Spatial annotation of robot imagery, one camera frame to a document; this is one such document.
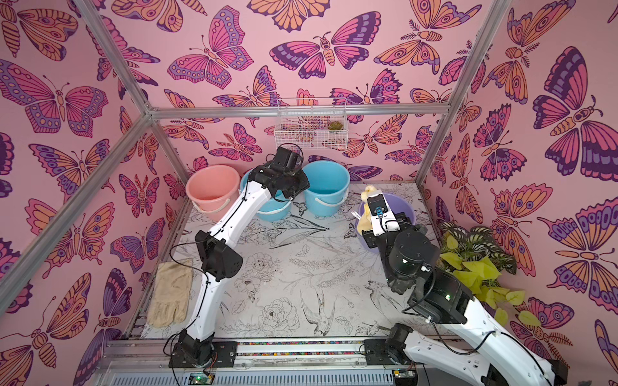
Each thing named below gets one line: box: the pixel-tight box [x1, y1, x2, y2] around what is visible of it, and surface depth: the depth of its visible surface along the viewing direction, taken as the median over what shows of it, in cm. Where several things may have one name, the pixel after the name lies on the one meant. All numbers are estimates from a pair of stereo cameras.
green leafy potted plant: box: [438, 221, 542, 327], surface depth 67 cm
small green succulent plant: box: [328, 120, 344, 131], surface depth 94 cm
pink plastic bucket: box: [185, 164, 241, 222], surface depth 101 cm
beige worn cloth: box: [146, 258, 194, 328], surface depth 88 cm
